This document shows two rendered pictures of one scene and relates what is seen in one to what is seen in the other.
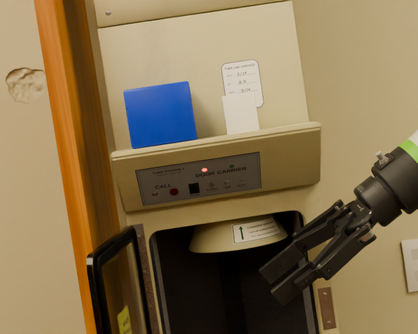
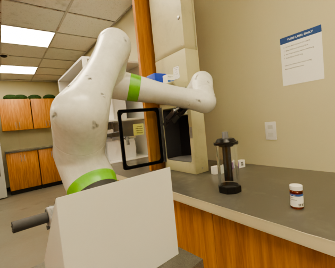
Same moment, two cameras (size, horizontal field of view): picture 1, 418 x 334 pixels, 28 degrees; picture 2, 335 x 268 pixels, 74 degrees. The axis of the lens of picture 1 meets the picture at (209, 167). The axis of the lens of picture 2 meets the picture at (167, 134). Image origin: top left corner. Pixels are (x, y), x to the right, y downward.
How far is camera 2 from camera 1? 1.29 m
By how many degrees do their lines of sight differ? 54
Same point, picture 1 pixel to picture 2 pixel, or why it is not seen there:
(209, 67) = (170, 68)
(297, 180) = not seen: hidden behind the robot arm
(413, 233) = (269, 119)
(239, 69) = (175, 68)
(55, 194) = not seen: hidden behind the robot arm
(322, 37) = (244, 54)
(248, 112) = (166, 80)
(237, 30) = (175, 58)
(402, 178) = not seen: hidden behind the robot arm
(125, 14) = (158, 58)
